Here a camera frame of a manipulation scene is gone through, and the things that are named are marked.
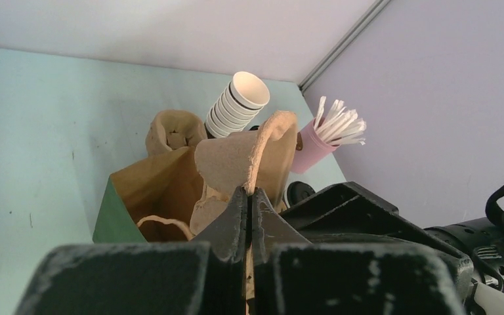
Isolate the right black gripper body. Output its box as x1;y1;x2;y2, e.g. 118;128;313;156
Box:
280;182;474;299

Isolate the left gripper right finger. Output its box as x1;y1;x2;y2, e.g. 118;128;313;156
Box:
251;188;466;315

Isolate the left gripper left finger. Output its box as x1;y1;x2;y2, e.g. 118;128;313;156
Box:
16;187;248;314

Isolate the black cup lid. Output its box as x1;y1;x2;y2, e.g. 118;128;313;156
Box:
283;181;316;208

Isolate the green paper bag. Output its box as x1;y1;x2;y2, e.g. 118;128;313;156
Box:
93;147;203;243

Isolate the single brown pulp cup carrier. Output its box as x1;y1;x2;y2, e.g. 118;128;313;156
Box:
188;110;300;315

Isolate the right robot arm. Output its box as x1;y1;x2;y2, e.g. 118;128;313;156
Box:
282;182;504;314

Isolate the pink straw holder cup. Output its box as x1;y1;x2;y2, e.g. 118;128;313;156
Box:
291;120;338;174

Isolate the white wrapped straws bundle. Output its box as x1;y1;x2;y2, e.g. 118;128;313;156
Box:
313;96;367;147

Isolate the brown pulp cup carrier stack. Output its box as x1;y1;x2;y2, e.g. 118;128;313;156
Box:
145;110;207;156

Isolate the stack of paper cups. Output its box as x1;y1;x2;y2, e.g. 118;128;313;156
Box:
205;71;270;138

